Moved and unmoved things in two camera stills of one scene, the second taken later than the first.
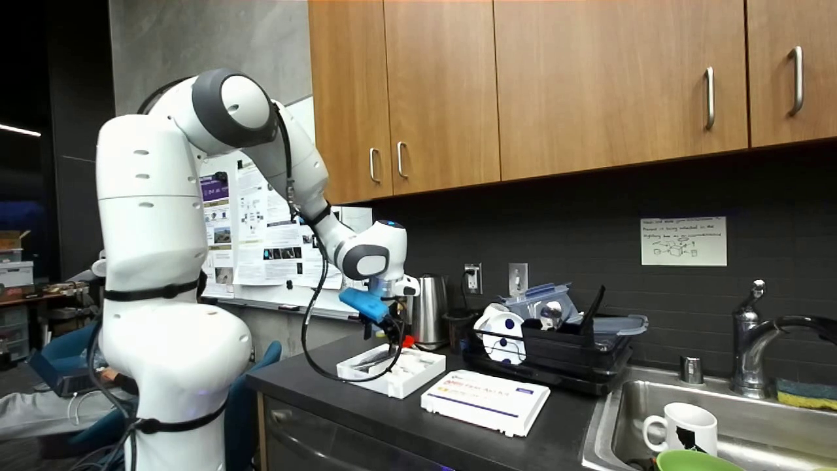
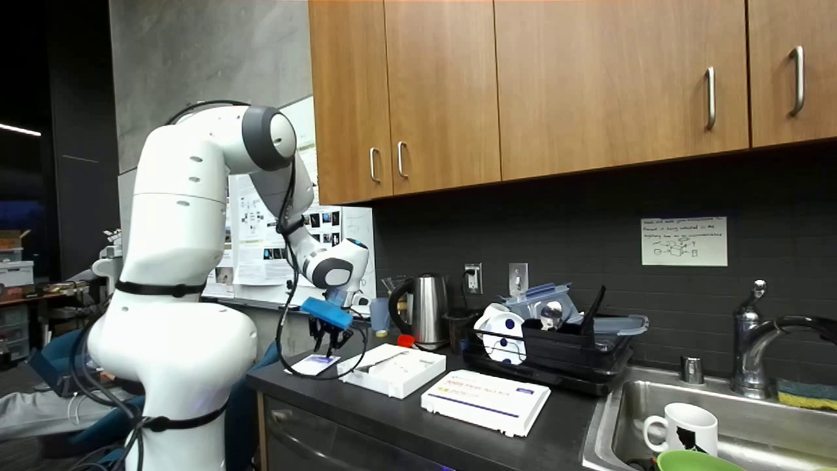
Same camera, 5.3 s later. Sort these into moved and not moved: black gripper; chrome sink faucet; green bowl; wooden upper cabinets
Moved: black gripper
Not moved: green bowl; wooden upper cabinets; chrome sink faucet
